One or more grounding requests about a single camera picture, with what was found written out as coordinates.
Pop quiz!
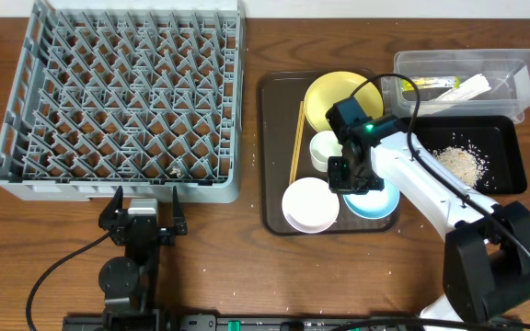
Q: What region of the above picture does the wooden chopstick left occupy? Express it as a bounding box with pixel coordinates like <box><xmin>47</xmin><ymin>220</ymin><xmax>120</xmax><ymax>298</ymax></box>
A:
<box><xmin>288</xmin><ymin>101</ymin><xmax>303</xmax><ymax>186</ymax></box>

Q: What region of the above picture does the white cup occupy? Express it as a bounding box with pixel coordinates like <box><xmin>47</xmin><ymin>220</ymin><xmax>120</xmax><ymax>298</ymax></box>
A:
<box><xmin>309</xmin><ymin>131</ymin><xmax>342</xmax><ymax>172</ymax></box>

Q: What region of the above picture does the white bowl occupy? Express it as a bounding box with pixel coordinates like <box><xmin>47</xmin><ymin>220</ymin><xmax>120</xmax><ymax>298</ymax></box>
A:
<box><xmin>282</xmin><ymin>177</ymin><xmax>340</xmax><ymax>234</ymax></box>

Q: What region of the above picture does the grey dishwasher rack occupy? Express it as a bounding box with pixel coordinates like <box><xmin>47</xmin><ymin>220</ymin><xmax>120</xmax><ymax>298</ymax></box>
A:
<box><xmin>0</xmin><ymin>1</ymin><xmax>245</xmax><ymax>203</ymax></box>

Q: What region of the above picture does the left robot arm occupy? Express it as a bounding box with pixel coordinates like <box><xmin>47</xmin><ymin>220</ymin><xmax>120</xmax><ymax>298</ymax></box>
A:
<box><xmin>98</xmin><ymin>188</ymin><xmax>188</xmax><ymax>330</ymax></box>

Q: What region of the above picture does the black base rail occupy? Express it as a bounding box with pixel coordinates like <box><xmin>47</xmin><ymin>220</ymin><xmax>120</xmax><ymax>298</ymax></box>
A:
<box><xmin>61</xmin><ymin>313</ymin><xmax>432</xmax><ymax>331</ymax></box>

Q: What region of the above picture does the white paper chopstick sleeve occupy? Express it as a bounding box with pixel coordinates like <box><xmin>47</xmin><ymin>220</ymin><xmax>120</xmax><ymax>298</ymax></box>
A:
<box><xmin>419</xmin><ymin>74</ymin><xmax>491</xmax><ymax>115</ymax></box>

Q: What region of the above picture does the black waste tray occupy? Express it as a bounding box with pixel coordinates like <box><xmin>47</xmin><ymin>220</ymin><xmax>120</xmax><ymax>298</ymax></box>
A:
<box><xmin>414</xmin><ymin>116</ymin><xmax>527</xmax><ymax>194</ymax></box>

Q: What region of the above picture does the wooden chopstick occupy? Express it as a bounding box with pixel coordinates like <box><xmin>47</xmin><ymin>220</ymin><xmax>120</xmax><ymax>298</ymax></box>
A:
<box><xmin>289</xmin><ymin>101</ymin><xmax>305</xmax><ymax>185</ymax></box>
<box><xmin>288</xmin><ymin>101</ymin><xmax>303</xmax><ymax>186</ymax></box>

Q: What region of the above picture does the leftover rice pile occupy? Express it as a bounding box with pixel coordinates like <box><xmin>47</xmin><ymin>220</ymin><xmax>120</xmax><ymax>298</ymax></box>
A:
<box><xmin>432</xmin><ymin>144</ymin><xmax>490</xmax><ymax>188</ymax></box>

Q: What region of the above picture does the dark brown serving tray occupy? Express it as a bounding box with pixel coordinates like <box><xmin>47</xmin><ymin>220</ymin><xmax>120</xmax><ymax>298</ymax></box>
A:
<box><xmin>257</xmin><ymin>68</ymin><xmax>399</xmax><ymax>236</ymax></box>

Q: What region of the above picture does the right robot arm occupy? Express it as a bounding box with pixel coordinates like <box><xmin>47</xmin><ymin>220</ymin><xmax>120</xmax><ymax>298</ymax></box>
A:
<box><xmin>326</xmin><ymin>97</ymin><xmax>530</xmax><ymax>330</ymax></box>

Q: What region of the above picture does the green snack wrapper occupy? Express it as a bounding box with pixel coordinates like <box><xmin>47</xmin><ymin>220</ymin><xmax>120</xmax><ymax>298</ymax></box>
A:
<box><xmin>410</xmin><ymin>76</ymin><xmax>461</xmax><ymax>90</ymax></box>

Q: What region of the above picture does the light blue bowl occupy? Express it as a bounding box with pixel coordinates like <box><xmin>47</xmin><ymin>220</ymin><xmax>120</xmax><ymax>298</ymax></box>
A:
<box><xmin>343</xmin><ymin>180</ymin><xmax>400</xmax><ymax>220</ymax></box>

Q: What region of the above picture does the yellow plate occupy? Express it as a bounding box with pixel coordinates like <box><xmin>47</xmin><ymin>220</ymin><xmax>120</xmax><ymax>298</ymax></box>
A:
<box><xmin>304</xmin><ymin>71</ymin><xmax>384</xmax><ymax>132</ymax></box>

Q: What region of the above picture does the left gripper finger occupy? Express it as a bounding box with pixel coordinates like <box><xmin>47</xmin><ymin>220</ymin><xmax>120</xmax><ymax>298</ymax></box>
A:
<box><xmin>172</xmin><ymin>187</ymin><xmax>187</xmax><ymax>230</ymax></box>
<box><xmin>103</xmin><ymin>186</ymin><xmax>123</xmax><ymax>216</ymax></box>

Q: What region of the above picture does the wooden chopstick right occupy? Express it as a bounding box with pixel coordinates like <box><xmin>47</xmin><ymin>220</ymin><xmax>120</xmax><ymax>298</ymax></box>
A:
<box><xmin>289</xmin><ymin>101</ymin><xmax>305</xmax><ymax>185</ymax></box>

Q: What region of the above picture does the clear plastic bin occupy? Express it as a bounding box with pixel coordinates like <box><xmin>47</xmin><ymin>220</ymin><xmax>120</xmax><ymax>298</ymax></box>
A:
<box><xmin>382</xmin><ymin>49</ymin><xmax>530</xmax><ymax>123</ymax></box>

